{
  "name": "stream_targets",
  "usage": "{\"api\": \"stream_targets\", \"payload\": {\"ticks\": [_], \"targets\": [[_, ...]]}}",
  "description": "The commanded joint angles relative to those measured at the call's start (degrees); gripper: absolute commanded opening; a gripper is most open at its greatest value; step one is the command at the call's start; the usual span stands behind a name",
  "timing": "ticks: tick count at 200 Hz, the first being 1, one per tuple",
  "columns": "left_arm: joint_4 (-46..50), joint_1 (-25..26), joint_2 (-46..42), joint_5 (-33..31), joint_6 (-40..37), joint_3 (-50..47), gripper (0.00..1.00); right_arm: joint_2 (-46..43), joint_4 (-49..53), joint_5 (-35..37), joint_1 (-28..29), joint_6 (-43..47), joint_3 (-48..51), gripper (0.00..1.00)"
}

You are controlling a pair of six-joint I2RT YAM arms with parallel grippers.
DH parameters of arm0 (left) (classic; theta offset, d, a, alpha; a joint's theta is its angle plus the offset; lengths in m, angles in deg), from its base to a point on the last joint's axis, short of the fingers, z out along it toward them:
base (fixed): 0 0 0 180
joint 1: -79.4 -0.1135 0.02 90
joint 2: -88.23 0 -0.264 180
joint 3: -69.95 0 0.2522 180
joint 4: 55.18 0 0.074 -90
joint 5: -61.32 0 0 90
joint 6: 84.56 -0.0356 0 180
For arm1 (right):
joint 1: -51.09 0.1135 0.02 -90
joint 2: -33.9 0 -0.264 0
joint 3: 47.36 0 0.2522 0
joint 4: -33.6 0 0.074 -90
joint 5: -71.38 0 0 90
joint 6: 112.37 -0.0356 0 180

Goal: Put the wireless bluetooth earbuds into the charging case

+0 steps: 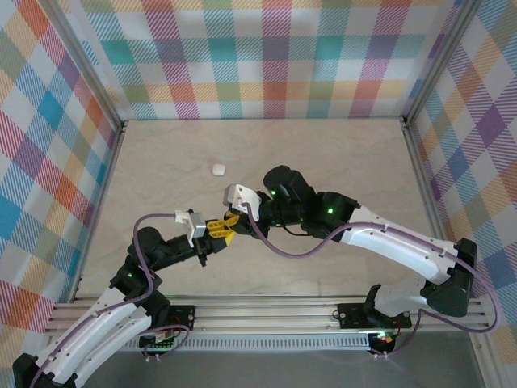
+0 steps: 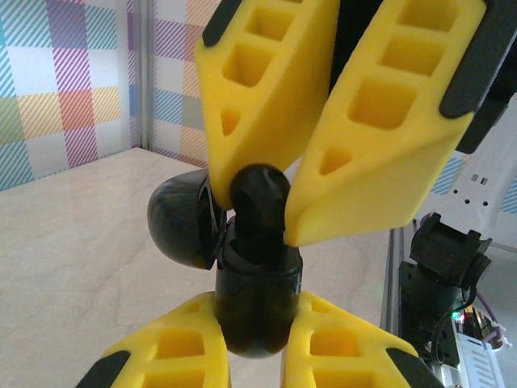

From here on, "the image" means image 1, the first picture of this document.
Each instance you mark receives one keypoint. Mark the aluminium frame post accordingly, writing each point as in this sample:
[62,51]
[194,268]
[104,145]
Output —
[437,60]
[87,60]

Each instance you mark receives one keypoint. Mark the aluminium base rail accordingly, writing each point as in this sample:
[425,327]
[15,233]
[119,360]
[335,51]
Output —
[262,313]

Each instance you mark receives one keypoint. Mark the white earbud charging case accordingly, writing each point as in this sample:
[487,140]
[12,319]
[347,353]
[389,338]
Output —
[218,169]

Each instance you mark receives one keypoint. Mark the control board red part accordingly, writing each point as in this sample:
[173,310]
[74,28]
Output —
[383,338]

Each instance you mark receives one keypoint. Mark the control board green lights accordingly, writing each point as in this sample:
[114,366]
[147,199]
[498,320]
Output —
[161,344]

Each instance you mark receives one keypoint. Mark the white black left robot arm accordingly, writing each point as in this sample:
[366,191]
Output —
[101,335]

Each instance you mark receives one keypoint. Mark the aluminium table edge rail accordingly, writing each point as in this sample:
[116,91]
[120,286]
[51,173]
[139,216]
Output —
[98,210]
[423,182]

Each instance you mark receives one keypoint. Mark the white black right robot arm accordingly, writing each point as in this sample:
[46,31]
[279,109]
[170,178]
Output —
[396,246]

